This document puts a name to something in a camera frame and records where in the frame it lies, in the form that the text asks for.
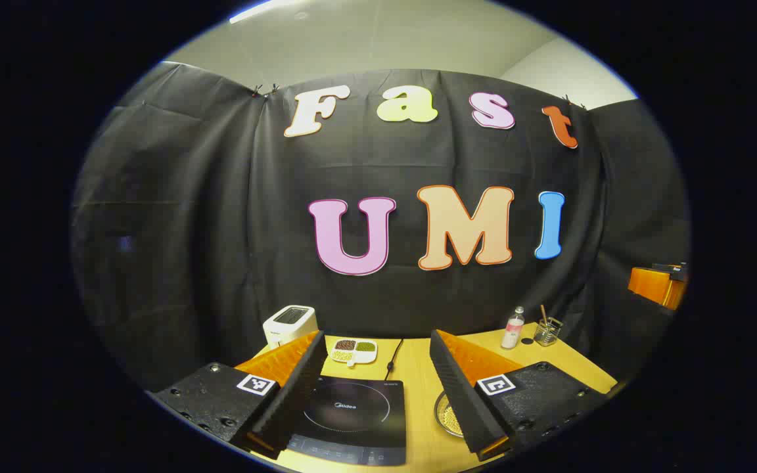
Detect black induction cooktop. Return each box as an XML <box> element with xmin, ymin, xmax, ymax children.
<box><xmin>287</xmin><ymin>376</ymin><xmax>407</xmax><ymax>467</ymax></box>

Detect white toaster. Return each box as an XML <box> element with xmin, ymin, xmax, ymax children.
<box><xmin>263</xmin><ymin>305</ymin><xmax>319</xmax><ymax>349</ymax></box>

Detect pile of yellow soybeans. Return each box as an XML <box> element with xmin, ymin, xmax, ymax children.
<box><xmin>441</xmin><ymin>401</ymin><xmax>466</xmax><ymax>438</ymax></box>

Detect black power cable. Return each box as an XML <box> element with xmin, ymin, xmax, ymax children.
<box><xmin>385</xmin><ymin>339</ymin><xmax>404</xmax><ymax>380</ymax></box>

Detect black backdrop cloth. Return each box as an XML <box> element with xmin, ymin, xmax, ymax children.
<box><xmin>70</xmin><ymin>61</ymin><xmax>691</xmax><ymax>395</ymax></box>

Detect clear bottle with pink label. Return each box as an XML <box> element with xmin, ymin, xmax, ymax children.
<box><xmin>501</xmin><ymin>306</ymin><xmax>525</xmax><ymax>350</ymax></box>

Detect clear glass cup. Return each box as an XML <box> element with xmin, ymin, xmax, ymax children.
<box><xmin>534</xmin><ymin>317</ymin><xmax>563</xmax><ymax>347</ymax></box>

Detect steel pot with black handles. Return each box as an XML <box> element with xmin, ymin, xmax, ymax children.
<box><xmin>434</xmin><ymin>391</ymin><xmax>468</xmax><ymax>439</ymax></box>

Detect white divided plate with beans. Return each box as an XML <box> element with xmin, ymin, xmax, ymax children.
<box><xmin>330</xmin><ymin>338</ymin><xmax>379</xmax><ymax>367</ymax></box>

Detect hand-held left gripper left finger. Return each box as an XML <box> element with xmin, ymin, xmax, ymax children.
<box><xmin>152</xmin><ymin>330</ymin><xmax>328</xmax><ymax>461</ymax></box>

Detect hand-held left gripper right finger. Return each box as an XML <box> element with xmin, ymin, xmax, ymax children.
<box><xmin>430</xmin><ymin>329</ymin><xmax>609</xmax><ymax>462</ymax></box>

